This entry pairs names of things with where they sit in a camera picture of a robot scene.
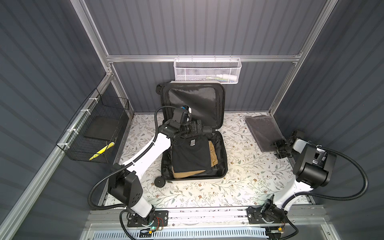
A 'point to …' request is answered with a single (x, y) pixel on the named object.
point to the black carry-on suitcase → (206, 100)
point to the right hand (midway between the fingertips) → (276, 148)
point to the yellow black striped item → (103, 150)
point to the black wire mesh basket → (78, 147)
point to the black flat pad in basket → (103, 127)
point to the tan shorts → (214, 162)
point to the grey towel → (264, 130)
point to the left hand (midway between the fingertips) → (197, 125)
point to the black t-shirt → (193, 154)
